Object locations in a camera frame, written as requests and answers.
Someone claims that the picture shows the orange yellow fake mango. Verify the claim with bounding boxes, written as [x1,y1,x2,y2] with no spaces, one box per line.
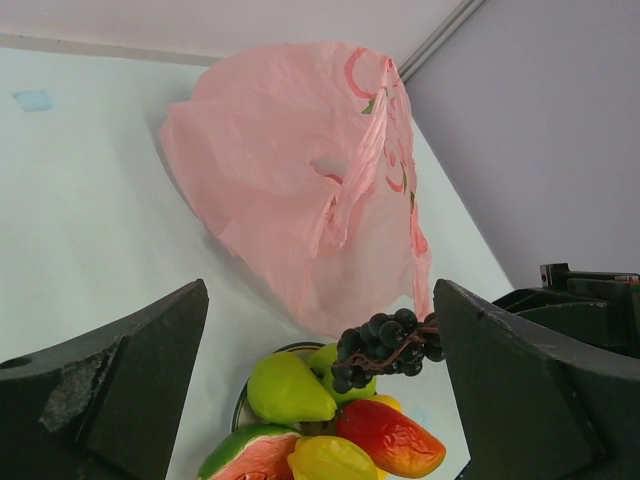
[371,394,403,413]

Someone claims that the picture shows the black fake grapes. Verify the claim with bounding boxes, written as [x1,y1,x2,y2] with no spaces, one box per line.
[334,308,445,379]

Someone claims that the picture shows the red watermelon slice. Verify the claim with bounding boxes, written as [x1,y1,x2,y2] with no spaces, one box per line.
[197,424,301,479]

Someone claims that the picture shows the red fake mango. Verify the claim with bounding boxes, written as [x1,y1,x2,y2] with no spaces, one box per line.
[335,399,446,479]

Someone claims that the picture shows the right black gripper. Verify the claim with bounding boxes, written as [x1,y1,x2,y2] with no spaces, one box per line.
[494,263,639,358]

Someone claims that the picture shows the round printed plate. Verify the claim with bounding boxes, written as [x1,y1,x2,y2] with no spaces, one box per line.
[229,341,326,434]

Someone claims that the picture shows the aluminium frame rail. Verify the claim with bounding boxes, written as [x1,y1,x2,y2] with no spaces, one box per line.
[398,0,487,83]

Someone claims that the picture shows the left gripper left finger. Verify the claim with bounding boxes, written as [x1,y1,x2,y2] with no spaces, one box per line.
[1,279,209,479]

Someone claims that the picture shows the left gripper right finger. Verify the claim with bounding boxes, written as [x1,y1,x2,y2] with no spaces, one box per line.
[434,280,639,479]

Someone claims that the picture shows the yellow fake starfruit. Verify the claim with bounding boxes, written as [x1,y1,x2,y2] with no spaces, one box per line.
[287,436,378,480]

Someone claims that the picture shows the green fake pear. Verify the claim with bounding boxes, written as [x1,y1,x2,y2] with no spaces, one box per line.
[247,351,337,425]

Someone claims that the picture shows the pink plastic bag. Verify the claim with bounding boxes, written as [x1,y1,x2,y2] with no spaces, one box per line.
[159,41,431,337]

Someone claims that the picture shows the green fake guava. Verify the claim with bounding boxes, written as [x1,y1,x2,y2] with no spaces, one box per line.
[306,343,376,408]

